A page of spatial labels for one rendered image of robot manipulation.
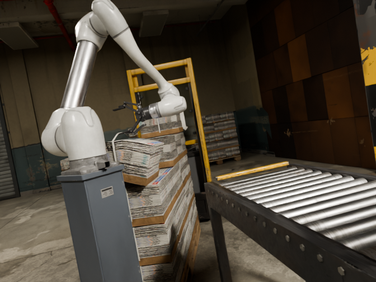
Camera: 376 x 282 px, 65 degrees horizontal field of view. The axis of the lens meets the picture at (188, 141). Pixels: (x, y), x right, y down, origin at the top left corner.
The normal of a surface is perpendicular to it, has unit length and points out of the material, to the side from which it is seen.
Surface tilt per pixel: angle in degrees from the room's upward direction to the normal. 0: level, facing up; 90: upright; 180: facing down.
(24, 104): 90
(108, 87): 90
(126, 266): 90
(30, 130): 90
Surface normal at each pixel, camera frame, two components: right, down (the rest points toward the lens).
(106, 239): 0.76, -0.10
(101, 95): 0.22, 0.01
